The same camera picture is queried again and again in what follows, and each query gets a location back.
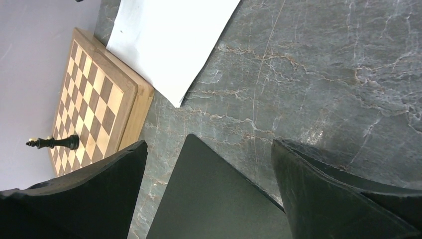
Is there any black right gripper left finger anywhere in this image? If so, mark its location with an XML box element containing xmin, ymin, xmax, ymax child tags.
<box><xmin>0</xmin><ymin>140</ymin><xmax>148</xmax><ymax>239</ymax></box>

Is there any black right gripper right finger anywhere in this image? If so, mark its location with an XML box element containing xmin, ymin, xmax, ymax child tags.
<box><xmin>271</xmin><ymin>139</ymin><xmax>422</xmax><ymax>239</ymax></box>

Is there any blue black file folder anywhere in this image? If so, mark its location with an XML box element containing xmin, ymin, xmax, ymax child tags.
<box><xmin>147</xmin><ymin>134</ymin><xmax>292</xmax><ymax>239</ymax></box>

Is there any black chess piece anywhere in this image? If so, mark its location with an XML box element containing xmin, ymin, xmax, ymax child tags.
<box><xmin>25</xmin><ymin>134</ymin><xmax>80</xmax><ymax>150</ymax></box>

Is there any wooden chessboard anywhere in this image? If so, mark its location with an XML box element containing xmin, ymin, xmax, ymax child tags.
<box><xmin>48</xmin><ymin>28</ymin><xmax>154</xmax><ymax>176</ymax></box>

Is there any white paper stack left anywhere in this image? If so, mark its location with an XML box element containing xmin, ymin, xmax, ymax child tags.
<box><xmin>107</xmin><ymin>0</ymin><xmax>239</xmax><ymax>108</ymax></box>

